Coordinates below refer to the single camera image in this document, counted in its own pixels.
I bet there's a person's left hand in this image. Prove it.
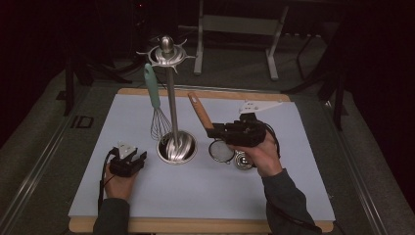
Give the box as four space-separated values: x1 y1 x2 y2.
103 172 138 201

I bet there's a white metal stand frame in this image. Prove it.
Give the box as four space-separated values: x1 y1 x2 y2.
177 0 290 81

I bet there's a steel scoop with wooden handle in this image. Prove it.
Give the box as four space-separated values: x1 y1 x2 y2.
234 150 255 171

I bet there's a person's right hand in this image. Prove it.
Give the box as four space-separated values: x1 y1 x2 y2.
228 130 283 179

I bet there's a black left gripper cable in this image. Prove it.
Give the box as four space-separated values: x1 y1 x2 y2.
97 147 118 210

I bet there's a mesh strainer with wooden handle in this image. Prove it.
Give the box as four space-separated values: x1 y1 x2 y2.
187 91 236 165

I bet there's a pale blue table mat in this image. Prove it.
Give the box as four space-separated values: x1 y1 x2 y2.
68 93 337 221

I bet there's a whisk with mint green handle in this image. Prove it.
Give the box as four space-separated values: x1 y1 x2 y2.
143 63 173 142

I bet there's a metal floor rail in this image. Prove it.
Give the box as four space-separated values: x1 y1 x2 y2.
321 97 390 235
0 87 92 235

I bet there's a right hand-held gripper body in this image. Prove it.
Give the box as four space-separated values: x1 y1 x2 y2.
224 100 283 148

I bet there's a black metal stand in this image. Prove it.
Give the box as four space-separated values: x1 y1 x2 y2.
63 48 133 117
282 32 348 131

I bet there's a steel utensil rack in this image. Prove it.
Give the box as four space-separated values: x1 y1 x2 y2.
136 34 199 165

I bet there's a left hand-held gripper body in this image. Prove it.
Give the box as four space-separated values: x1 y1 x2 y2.
109 141 141 178

